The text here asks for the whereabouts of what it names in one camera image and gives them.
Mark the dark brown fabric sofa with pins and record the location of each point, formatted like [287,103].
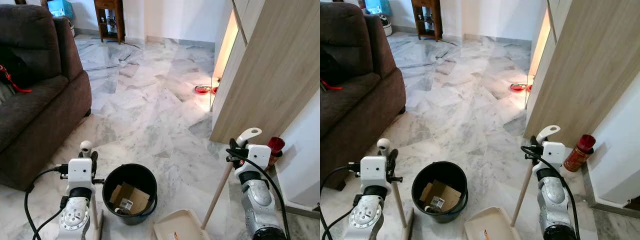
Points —
[40,105]
[350,110]

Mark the brown cardboard piece with label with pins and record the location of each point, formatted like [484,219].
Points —
[442,192]
[134,195]

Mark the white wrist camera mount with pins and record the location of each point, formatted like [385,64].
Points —
[374,171]
[80,172]
[554,152]
[259,156]

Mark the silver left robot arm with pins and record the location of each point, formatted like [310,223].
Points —
[367,220]
[75,220]

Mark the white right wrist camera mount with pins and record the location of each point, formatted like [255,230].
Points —
[259,156]
[554,152]

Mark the black plastic bucket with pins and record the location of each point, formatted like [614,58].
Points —
[114,180]
[424,177]

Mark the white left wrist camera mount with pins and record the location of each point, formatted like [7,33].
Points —
[374,171]
[80,172]

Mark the light wood cabinet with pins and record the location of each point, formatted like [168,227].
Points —
[585,65]
[270,65]

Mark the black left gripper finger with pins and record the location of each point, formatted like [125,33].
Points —
[94,160]
[393,160]

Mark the dark wooden side table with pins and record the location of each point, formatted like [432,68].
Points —
[425,4]
[107,4]

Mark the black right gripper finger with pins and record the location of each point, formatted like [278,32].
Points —
[235,145]
[535,141]

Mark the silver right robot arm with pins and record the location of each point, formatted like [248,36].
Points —
[552,200]
[260,200]

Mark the white round appliance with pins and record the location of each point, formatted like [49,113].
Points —
[385,25]
[71,29]

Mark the red spray can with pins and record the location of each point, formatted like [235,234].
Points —
[577,156]
[276,145]

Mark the blue box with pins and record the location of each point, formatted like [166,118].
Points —
[61,7]
[377,6]

